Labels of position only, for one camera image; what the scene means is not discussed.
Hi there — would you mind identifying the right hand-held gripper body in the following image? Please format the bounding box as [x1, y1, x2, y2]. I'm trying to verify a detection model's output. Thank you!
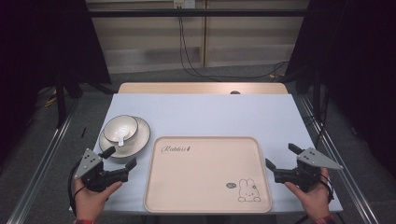
[274, 147, 344, 193]

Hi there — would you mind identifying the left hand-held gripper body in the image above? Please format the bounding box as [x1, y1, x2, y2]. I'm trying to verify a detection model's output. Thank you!
[74, 147, 130, 192]

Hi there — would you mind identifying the white ceramic spoon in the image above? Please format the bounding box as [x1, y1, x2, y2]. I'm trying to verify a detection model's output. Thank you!
[113, 125, 131, 147]

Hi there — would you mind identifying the white bowl with dark rim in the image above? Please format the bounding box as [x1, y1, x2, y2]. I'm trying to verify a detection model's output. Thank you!
[102, 115, 139, 145]

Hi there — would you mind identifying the white plate with dark rim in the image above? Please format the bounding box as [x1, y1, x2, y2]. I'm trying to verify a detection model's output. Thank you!
[98, 116, 151, 160]

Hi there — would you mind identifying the beige tray with rabbit print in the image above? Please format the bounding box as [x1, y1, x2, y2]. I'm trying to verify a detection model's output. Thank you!
[143, 135, 273, 215]

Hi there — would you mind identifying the person's left hand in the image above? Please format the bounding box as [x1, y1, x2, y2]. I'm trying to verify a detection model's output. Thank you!
[73, 180, 123, 222]

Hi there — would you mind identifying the person's right hand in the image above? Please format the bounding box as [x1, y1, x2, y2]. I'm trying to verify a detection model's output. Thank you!
[284, 167, 331, 221]

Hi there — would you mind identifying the black metal stand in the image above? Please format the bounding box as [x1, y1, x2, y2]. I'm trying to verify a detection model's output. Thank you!
[55, 73, 68, 128]

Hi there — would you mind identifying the white table mat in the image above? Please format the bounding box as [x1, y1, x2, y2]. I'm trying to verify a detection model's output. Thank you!
[69, 92, 344, 215]

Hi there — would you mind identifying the light wooden table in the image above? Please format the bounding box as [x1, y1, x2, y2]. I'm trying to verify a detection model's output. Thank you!
[118, 81, 290, 95]

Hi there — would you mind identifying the dark curtain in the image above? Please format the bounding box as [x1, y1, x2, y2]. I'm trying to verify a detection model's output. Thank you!
[285, 0, 396, 180]
[0, 0, 112, 164]

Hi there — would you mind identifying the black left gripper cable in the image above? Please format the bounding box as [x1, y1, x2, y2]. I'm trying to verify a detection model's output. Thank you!
[67, 160, 87, 217]

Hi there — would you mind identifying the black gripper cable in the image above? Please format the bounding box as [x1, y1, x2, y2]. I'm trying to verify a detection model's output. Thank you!
[320, 173, 336, 203]
[67, 160, 87, 217]

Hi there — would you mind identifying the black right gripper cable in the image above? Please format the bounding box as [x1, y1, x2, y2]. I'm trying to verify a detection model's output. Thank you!
[320, 173, 336, 203]

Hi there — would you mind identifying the black floor cable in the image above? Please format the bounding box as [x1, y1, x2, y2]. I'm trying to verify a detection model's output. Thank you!
[306, 90, 329, 147]

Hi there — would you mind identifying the aluminium floor rail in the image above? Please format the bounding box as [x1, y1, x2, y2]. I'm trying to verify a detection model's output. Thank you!
[299, 95, 380, 224]
[6, 98, 79, 224]

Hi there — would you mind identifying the yellow floor cable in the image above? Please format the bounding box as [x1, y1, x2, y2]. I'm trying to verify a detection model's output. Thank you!
[44, 89, 59, 107]

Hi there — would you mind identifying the black wall cable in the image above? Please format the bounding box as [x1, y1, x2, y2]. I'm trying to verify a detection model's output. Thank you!
[178, 15, 208, 78]
[177, 15, 290, 80]

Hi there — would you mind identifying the black horizontal frame bar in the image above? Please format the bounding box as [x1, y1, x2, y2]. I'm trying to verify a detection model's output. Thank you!
[88, 8, 310, 19]

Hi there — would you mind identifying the white wall socket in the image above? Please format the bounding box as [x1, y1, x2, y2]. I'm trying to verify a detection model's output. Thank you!
[173, 0, 196, 9]

